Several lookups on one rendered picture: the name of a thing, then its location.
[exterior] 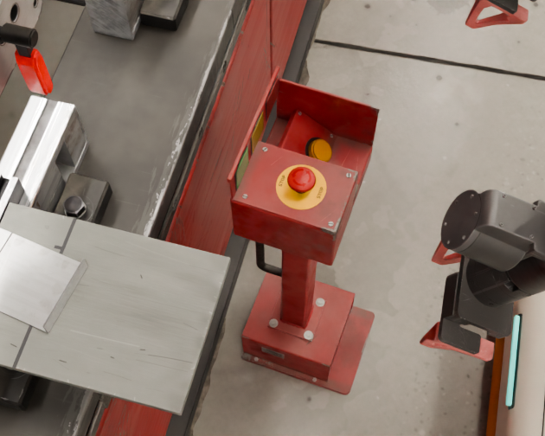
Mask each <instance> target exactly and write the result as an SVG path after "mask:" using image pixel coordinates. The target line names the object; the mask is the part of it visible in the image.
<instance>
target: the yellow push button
mask: <svg viewBox="0 0 545 436"><path fill-rule="evenodd" d="M308 153H309V156H310V157H313V158H316V159H319V160H322V161H325V162H328V161H330V158H331V154H332V152H331V148H330V145H329V144H328V143H327V142H326V141H325V140H323V139H317V140H314V141H312V142H311V143H310V145H309V148H308Z"/></svg>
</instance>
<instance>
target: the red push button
mask: <svg viewBox="0 0 545 436"><path fill-rule="evenodd" d="M287 182H288V185H289V186H290V188H291V189H293V190H295V191H296V192H297V193H299V194H304V193H305V192H307V191H309V190H311V189H312V188H313V187H314V185H315V183H316V177H315V175H314V173H313V172H312V170H310V169H308V168H306V167H297V168H295V169H293V170H292V171H291V172H290V173H289V175H288V177H287Z"/></svg>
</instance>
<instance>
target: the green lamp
mask: <svg viewBox="0 0 545 436"><path fill-rule="evenodd" d="M248 164H249V162H248V148H247V149H246V151H245V153H244V156H243V158H242V159H241V162H240V165H239V168H238V170H237V171H236V174H235V175H236V184H237V189H238V188H239V186H240V182H241V180H242V177H243V176H244V174H245V171H246V169H247V166H248Z"/></svg>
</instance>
